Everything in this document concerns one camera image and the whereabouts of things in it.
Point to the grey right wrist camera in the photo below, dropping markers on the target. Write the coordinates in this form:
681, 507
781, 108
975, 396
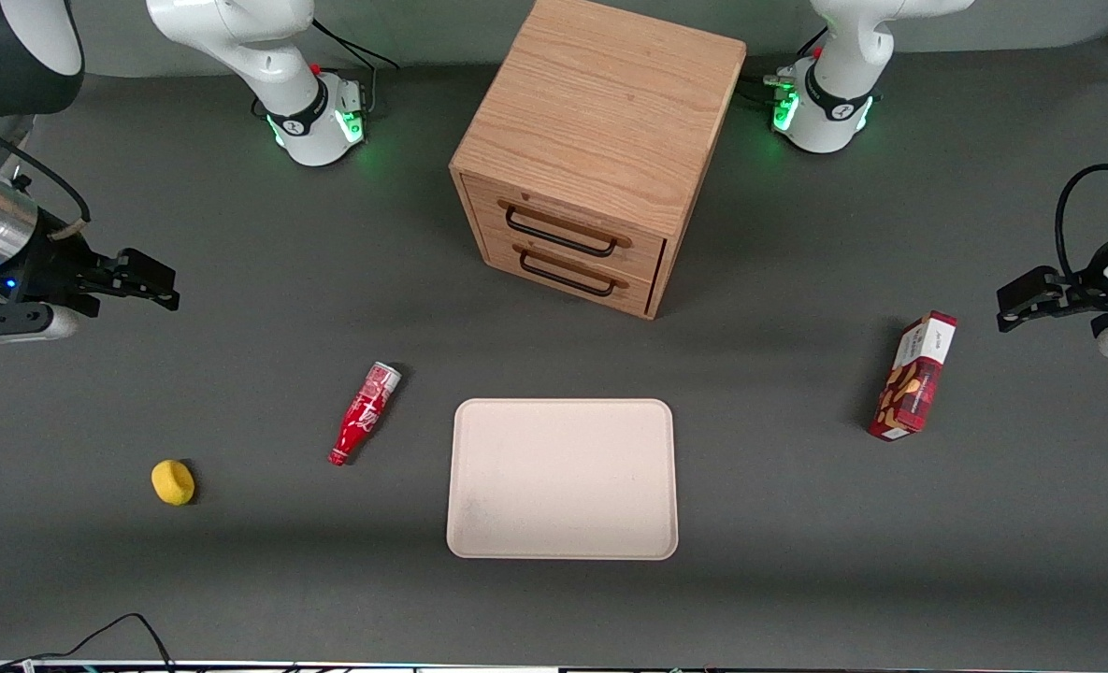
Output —
63, 327

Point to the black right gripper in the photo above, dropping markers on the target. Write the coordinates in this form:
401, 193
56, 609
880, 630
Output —
51, 263

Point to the wooden cabinet drawer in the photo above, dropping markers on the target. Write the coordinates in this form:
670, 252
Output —
497, 250
645, 257

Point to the beige plastic tray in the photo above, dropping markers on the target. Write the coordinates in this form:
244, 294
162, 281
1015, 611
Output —
563, 477

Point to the yellow lemon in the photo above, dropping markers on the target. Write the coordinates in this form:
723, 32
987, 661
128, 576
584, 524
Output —
173, 482

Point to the red plaid shortbread box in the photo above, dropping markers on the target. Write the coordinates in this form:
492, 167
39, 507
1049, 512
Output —
909, 393

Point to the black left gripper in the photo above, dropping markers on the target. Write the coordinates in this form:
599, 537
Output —
1077, 287

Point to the red coke bottle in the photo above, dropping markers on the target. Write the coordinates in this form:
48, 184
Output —
365, 411

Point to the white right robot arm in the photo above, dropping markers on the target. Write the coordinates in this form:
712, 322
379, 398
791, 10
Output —
236, 28

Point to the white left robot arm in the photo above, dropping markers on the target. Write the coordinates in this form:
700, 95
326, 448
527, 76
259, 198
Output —
853, 56

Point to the brown wooden board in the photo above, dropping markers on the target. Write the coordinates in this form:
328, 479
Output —
600, 103

